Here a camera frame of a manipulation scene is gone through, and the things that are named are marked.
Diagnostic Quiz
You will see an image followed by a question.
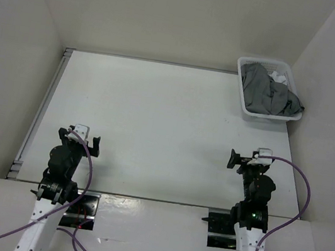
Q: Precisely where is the grey pleated skirt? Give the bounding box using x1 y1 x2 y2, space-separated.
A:
241 63 305 117

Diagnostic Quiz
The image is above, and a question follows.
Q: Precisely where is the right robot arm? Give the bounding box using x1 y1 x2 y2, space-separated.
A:
227 148 276 251

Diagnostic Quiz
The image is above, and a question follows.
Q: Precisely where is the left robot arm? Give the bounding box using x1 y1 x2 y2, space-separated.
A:
14 124 100 251

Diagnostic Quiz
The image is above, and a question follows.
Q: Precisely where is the white skirt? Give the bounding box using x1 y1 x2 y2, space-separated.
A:
269 71 288 86

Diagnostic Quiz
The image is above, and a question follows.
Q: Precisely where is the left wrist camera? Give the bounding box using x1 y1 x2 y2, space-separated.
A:
67 124 90 142

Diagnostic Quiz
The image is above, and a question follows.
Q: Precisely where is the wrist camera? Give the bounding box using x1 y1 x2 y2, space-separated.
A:
67 124 90 142
248 148 273 166

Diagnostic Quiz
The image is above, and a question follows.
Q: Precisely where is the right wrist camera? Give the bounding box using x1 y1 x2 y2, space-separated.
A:
248 148 273 166

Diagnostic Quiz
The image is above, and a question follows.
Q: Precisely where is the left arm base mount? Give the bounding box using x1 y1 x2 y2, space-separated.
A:
59 192 101 230

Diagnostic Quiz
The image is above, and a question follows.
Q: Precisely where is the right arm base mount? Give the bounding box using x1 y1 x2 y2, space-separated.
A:
202 210 236 250

